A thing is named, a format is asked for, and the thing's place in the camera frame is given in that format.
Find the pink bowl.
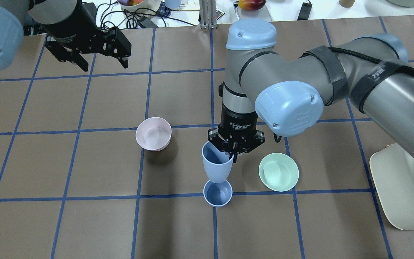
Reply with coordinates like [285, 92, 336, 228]
[136, 117, 171, 151]

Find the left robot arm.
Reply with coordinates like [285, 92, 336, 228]
[0, 0, 132, 72]

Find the white remote control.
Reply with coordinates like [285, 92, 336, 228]
[215, 8, 225, 20]

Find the black power adapter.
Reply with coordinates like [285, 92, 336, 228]
[297, 2, 313, 20]

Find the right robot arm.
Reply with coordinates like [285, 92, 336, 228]
[208, 19, 414, 159]

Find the blue cup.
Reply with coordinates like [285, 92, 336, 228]
[201, 141, 234, 183]
[203, 180, 233, 208]

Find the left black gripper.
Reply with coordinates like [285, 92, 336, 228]
[44, 10, 132, 72]

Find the red yellow mango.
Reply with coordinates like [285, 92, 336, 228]
[237, 0, 266, 11]

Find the aluminium frame post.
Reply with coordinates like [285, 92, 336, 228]
[199, 0, 217, 29]

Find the beige bowl with fruit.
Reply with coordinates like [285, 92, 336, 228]
[117, 0, 161, 15]

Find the green bowl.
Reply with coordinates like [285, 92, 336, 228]
[258, 153, 300, 192]

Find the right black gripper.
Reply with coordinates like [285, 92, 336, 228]
[208, 104, 266, 163]

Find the cream white toaster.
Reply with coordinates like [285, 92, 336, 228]
[369, 143, 414, 231]

